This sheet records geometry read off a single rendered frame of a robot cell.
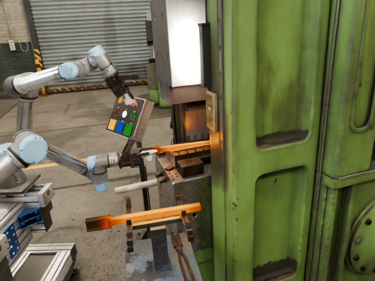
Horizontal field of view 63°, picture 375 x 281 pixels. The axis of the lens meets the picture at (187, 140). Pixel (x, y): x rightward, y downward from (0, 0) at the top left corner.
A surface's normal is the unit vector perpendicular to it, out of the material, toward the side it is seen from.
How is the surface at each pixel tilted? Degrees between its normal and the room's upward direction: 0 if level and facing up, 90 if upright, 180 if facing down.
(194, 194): 90
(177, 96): 90
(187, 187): 90
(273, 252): 90
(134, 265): 0
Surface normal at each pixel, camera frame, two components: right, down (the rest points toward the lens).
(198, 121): 0.33, 0.32
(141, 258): -0.06, -0.93
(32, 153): 0.71, 0.15
